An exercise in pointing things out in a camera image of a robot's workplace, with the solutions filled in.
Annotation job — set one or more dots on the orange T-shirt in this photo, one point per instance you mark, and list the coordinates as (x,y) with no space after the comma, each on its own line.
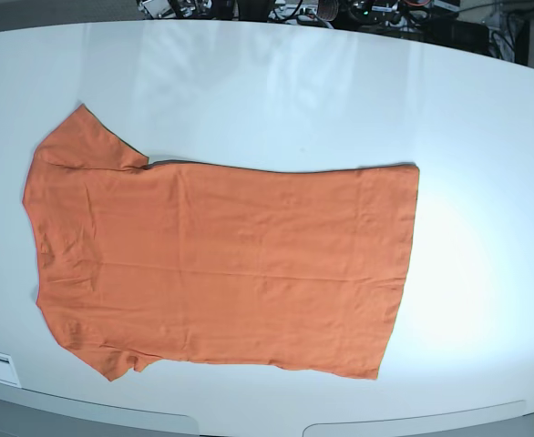
(184,261)

